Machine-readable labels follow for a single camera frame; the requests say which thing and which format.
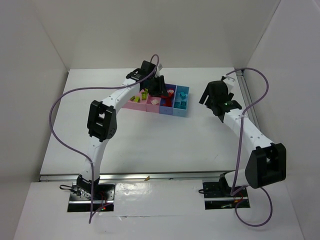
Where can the green long lego brick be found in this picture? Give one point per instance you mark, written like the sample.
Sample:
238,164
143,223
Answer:
135,99

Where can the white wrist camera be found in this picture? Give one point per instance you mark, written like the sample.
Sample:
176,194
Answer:
229,81
158,70

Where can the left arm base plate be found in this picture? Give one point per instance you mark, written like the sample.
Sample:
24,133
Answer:
80,200

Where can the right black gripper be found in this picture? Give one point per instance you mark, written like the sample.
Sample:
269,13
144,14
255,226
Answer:
208,93

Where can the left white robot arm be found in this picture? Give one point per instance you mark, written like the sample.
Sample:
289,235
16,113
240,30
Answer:
102,119

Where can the front aluminium rail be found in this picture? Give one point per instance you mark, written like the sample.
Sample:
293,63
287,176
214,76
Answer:
136,176

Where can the large pink container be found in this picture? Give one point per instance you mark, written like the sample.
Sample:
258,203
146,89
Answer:
139,106

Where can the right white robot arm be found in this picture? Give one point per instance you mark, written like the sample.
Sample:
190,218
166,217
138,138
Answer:
217,137

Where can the red flower lego figure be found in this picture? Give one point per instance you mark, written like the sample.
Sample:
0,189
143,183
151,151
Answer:
168,94

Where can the small teal lego brick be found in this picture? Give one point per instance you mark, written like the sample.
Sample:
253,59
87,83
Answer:
180,105

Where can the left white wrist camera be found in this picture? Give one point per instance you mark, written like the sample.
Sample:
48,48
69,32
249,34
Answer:
158,70

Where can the purple container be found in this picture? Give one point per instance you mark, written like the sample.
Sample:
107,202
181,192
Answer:
166,110

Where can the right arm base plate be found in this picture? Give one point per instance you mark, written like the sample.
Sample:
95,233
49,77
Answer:
217,195

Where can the right side aluminium rail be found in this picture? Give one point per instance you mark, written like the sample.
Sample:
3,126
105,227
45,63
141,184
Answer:
246,97

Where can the green lego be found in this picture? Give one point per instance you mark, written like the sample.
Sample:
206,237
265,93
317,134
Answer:
144,96

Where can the aluminium rail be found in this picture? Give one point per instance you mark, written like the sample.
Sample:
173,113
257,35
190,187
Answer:
246,97
136,176

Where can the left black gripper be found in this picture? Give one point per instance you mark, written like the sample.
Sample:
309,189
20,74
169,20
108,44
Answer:
158,88

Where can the small pink container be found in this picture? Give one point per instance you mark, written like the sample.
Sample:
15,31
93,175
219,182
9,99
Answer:
152,108

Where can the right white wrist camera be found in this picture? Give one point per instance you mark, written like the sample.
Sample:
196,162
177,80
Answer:
229,81

